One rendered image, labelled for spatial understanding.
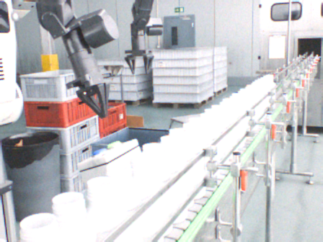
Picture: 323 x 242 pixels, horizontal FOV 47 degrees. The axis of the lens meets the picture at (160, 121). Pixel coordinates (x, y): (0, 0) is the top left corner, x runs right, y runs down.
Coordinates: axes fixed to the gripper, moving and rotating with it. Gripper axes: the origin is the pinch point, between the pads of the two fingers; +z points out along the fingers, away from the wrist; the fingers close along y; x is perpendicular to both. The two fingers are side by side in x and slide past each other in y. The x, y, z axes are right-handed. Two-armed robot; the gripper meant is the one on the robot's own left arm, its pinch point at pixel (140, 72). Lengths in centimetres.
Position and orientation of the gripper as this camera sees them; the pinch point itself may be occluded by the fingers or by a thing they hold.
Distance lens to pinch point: 155.0
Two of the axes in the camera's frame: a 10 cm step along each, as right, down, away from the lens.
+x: -4.0, 2.2, -8.9
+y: -9.1, -0.5, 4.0
